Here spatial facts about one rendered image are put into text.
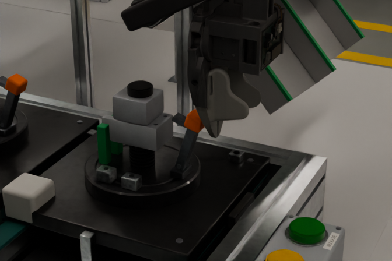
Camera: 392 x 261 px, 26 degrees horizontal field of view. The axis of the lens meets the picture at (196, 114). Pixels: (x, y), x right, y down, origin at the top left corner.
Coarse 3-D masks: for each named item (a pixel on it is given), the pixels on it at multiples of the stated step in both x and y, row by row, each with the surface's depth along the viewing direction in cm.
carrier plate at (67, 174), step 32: (64, 160) 108; (224, 160) 108; (256, 160) 108; (64, 192) 101; (224, 192) 101; (32, 224) 97; (64, 224) 95; (96, 224) 94; (128, 224) 94; (160, 224) 94; (192, 224) 94; (224, 224) 97; (160, 256) 91; (192, 256) 90
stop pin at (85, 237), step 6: (84, 234) 93; (90, 234) 93; (84, 240) 93; (90, 240) 93; (84, 246) 93; (90, 246) 93; (84, 252) 94; (90, 252) 93; (84, 258) 94; (90, 258) 94; (96, 258) 95
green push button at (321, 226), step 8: (296, 224) 94; (304, 224) 94; (312, 224) 94; (320, 224) 94; (296, 232) 93; (304, 232) 92; (312, 232) 92; (320, 232) 93; (296, 240) 93; (304, 240) 92; (312, 240) 92; (320, 240) 93
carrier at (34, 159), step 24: (24, 120) 114; (48, 120) 118; (72, 120) 118; (96, 120) 118; (0, 144) 108; (24, 144) 112; (48, 144) 112; (72, 144) 113; (0, 168) 106; (24, 168) 106; (0, 192) 101
